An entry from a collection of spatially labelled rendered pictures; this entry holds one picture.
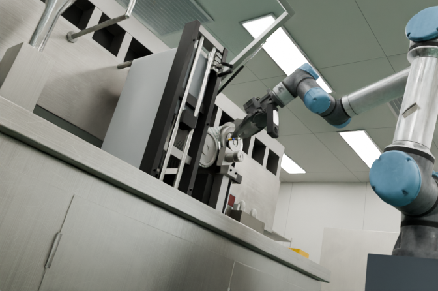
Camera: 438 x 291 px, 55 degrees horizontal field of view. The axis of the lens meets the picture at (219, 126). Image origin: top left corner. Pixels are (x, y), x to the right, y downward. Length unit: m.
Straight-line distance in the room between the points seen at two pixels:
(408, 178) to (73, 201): 0.71
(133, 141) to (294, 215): 5.44
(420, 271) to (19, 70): 1.03
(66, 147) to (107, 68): 0.89
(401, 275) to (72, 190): 0.74
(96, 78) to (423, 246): 1.13
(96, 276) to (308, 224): 5.75
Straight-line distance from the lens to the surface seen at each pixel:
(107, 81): 1.57
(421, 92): 1.14
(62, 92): 1.46
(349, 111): 1.43
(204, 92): 1.27
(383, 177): 1.05
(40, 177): 0.74
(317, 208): 6.47
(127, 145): 1.31
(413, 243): 1.13
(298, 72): 1.43
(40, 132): 0.70
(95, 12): 1.62
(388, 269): 1.10
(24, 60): 1.12
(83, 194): 0.78
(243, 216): 1.51
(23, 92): 1.10
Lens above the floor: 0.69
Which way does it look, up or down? 23 degrees up
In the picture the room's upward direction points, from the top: 14 degrees clockwise
